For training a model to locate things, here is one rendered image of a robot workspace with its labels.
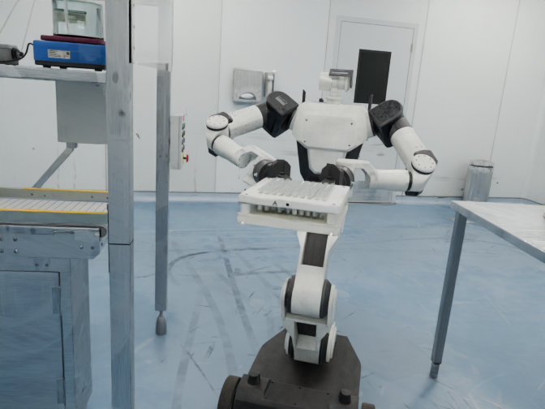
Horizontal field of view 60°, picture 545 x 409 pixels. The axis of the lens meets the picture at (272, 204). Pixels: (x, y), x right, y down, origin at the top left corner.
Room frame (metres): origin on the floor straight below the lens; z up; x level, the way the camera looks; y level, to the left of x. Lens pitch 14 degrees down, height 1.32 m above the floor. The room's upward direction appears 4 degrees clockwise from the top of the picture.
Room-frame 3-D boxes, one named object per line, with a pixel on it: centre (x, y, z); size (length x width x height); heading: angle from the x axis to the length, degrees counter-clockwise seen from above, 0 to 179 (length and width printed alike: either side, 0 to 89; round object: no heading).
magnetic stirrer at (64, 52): (1.49, 0.62, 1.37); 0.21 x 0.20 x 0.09; 7
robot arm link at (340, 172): (1.38, -0.18, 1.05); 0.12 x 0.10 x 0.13; 160
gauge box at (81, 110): (1.57, 0.61, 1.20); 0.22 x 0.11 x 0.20; 97
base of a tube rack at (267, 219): (1.18, -0.06, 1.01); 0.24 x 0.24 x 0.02; 76
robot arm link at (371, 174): (1.51, -0.26, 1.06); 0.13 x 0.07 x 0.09; 96
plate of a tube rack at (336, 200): (1.18, -0.06, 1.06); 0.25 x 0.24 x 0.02; 166
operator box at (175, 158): (2.32, 0.50, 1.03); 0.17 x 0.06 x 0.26; 7
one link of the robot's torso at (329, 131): (1.86, -0.21, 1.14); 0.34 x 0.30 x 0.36; 78
